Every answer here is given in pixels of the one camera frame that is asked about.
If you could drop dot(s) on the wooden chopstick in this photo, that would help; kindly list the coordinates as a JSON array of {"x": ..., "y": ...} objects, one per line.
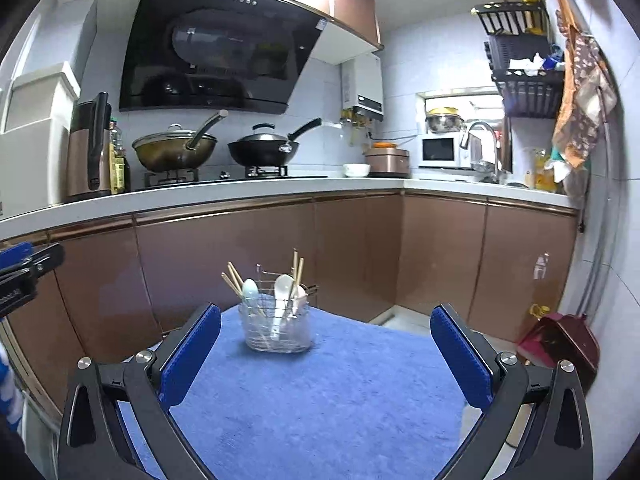
[
  {"x": 294, "y": 265},
  {"x": 240, "y": 280},
  {"x": 232, "y": 287},
  {"x": 300, "y": 272}
]

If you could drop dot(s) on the metal pot with yellow lid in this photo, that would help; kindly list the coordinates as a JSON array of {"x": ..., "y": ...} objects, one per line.
[{"x": 444, "y": 121}]

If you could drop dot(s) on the white microwave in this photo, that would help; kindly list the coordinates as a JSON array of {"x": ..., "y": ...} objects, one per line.
[{"x": 442, "y": 151}]

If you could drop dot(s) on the steel electric kettle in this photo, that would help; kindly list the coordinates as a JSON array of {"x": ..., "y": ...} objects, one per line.
[{"x": 87, "y": 160}]

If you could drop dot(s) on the chrome faucet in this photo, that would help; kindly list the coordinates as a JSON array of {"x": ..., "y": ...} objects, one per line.
[{"x": 482, "y": 127}]

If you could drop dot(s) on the brown kitchen base cabinets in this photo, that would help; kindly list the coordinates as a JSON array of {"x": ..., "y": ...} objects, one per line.
[{"x": 200, "y": 260}]

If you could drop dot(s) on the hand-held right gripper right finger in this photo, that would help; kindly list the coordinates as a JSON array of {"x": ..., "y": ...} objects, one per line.
[{"x": 460, "y": 360}]

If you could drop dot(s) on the white water heater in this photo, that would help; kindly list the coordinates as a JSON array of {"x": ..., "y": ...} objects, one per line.
[{"x": 362, "y": 87}]

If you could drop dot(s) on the yellow-capped jug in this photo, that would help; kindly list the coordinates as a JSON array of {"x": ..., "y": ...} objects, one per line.
[{"x": 539, "y": 310}]

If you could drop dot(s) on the gas stove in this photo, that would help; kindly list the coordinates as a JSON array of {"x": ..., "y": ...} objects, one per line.
[{"x": 200, "y": 176}]

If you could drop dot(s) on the white tall cabinet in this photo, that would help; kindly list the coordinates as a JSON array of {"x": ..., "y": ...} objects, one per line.
[{"x": 40, "y": 135}]

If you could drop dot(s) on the dark red dustpan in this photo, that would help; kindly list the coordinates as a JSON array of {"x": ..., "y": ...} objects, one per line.
[{"x": 565, "y": 342}]

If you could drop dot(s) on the white cloth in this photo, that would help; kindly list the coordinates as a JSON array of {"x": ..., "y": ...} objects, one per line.
[{"x": 525, "y": 62}]

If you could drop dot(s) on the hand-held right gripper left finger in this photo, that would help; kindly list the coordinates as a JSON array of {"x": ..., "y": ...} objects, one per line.
[{"x": 192, "y": 355}]

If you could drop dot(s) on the black dish rack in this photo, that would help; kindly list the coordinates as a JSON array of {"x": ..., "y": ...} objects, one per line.
[{"x": 525, "y": 92}]

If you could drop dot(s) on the bronze wok with glass lid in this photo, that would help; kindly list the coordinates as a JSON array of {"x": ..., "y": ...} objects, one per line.
[{"x": 170, "y": 150}]

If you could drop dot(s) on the white plastic spoon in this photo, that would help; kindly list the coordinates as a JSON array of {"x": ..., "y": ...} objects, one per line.
[
  {"x": 250, "y": 290},
  {"x": 283, "y": 287}
]

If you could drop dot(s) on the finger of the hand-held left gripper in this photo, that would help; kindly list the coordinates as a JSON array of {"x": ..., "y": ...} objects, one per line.
[{"x": 42, "y": 260}]

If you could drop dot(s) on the patterned apron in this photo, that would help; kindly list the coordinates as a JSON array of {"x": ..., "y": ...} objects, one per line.
[{"x": 582, "y": 90}]

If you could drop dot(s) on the copper rice cooker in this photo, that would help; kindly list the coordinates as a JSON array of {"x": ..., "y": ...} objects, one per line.
[{"x": 387, "y": 160}]

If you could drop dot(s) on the black wok with lid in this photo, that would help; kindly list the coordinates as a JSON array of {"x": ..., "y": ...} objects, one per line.
[{"x": 262, "y": 150}]

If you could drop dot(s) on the yellow oil bottle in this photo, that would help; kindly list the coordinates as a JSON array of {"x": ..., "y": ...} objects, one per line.
[{"x": 545, "y": 172}]

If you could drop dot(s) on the white bowl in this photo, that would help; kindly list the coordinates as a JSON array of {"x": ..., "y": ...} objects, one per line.
[{"x": 357, "y": 170}]

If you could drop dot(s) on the blue towel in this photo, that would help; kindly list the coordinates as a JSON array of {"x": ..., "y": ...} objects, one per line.
[{"x": 310, "y": 410}]

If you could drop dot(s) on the cooking oil bottle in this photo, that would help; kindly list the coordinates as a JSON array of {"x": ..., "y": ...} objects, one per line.
[{"x": 119, "y": 160}]

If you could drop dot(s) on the black range hood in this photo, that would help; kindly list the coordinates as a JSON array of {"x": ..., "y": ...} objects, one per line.
[{"x": 215, "y": 50}]

